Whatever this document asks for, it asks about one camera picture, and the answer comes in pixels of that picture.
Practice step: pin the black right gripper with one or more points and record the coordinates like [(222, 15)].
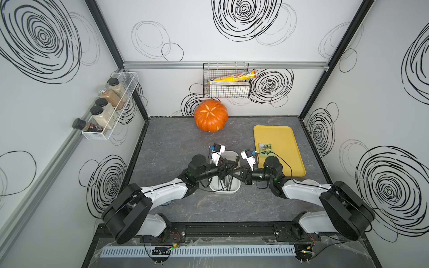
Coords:
[(247, 175)]

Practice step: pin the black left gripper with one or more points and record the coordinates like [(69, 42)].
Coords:
[(221, 168)]

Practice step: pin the white plastic storage box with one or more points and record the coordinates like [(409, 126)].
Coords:
[(226, 183)]

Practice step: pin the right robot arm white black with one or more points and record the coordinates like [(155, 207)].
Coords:
[(344, 212)]

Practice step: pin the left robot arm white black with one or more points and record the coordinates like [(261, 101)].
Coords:
[(129, 214)]

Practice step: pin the green snack packet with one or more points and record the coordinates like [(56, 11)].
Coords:
[(265, 150)]

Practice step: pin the yellow tray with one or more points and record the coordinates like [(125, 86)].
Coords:
[(284, 146)]

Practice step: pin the orange pumpkin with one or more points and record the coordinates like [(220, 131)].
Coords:
[(211, 116)]

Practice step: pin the yellow tube package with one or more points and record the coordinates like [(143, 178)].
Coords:
[(237, 77)]

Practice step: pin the spice jar white contents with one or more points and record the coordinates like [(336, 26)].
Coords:
[(102, 117)]

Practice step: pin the clear acrylic spice shelf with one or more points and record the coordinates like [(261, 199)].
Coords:
[(121, 117)]

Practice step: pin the spice jar brown contents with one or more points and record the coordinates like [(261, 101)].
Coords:
[(112, 98)]

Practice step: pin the spice jar black lid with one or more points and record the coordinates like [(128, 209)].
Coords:
[(116, 86), (104, 103)]

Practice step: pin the dark sauce bottle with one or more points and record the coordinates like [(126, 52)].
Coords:
[(85, 126)]

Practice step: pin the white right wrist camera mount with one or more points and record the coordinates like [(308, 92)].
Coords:
[(250, 157)]

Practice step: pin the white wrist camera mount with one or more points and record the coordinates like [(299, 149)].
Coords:
[(215, 153), (250, 157)]

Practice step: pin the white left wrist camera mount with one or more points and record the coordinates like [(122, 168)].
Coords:
[(215, 153)]

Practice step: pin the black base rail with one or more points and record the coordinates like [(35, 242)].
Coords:
[(228, 231)]

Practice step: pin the black wire wall basket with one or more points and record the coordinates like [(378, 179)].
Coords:
[(239, 89)]

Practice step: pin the grey slotted cable duct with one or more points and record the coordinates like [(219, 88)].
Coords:
[(197, 251)]

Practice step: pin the aluminium wall rail back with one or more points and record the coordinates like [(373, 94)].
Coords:
[(199, 64)]

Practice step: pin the aluminium wall rail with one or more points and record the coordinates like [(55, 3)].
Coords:
[(199, 64), (53, 203)]

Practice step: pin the black corner frame post left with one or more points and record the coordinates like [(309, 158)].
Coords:
[(96, 13)]

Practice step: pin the black corner frame post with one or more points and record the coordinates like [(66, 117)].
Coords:
[(354, 25), (96, 13)]

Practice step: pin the black corner frame post right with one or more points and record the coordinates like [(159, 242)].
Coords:
[(354, 25)]

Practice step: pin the aluminium wall rail left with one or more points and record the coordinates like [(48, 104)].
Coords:
[(53, 203)]

